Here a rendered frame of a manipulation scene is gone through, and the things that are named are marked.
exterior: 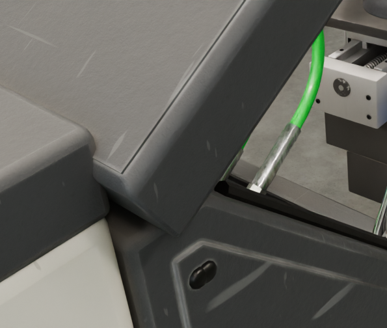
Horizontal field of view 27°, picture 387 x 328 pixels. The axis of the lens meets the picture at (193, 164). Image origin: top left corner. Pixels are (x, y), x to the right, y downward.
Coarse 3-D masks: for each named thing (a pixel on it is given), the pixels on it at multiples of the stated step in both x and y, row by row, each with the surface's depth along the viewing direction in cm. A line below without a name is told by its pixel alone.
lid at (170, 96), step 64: (0, 0) 33; (64, 0) 31; (128, 0) 29; (192, 0) 27; (256, 0) 26; (320, 0) 27; (0, 64) 31; (64, 64) 29; (128, 64) 27; (192, 64) 25; (256, 64) 26; (128, 128) 25; (192, 128) 25; (128, 192) 25; (192, 192) 26
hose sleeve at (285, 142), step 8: (288, 128) 89; (296, 128) 89; (280, 136) 90; (288, 136) 89; (296, 136) 89; (280, 144) 89; (288, 144) 89; (272, 152) 89; (280, 152) 89; (288, 152) 90; (272, 160) 89; (280, 160) 89; (264, 168) 89; (272, 168) 89; (256, 176) 89; (264, 176) 88; (272, 176) 89; (256, 184) 88; (264, 184) 88
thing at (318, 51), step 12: (324, 36) 88; (312, 48) 88; (324, 48) 88; (312, 60) 89; (324, 60) 89; (312, 72) 89; (312, 84) 89; (312, 96) 89; (300, 108) 90; (300, 120) 90
